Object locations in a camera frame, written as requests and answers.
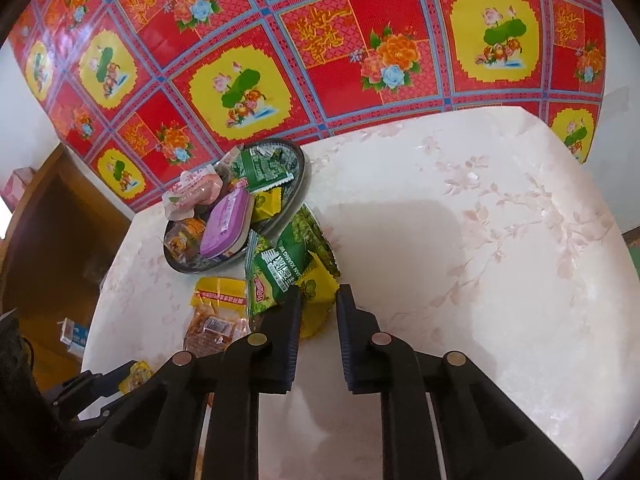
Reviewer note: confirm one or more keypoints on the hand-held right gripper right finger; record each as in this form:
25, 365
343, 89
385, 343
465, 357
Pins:
350, 345

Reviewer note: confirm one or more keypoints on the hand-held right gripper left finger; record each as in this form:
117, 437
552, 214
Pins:
290, 345

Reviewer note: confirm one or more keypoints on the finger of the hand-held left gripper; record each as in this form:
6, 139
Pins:
107, 412
85, 382

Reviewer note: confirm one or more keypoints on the yellow candy packet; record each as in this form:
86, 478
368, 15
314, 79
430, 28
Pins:
267, 205
317, 290

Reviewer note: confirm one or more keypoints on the green white snack packet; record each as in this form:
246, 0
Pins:
275, 272

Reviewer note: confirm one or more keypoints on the yellow meat snack packet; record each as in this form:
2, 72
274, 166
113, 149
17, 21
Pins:
215, 320

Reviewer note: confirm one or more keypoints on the green pea packet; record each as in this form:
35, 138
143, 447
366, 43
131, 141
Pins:
305, 232

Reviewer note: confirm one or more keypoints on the blue patterned plate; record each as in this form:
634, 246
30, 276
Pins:
192, 263

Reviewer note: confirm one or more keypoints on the purple tin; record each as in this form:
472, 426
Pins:
225, 225

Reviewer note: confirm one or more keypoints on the small orange snack packet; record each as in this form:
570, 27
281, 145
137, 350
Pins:
182, 240

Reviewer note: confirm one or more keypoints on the large green snack packet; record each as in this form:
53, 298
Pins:
260, 170

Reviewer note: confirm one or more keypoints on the pink drink pouch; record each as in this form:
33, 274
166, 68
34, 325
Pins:
192, 192

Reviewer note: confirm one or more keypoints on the blue white box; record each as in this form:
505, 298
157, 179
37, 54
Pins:
75, 335

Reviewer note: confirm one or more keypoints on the wooden cabinet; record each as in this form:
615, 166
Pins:
50, 260

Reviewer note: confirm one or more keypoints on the pink box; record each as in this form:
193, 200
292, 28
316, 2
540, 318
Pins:
17, 182

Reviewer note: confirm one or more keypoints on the red floral printed cloth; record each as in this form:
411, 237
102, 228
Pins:
350, 35

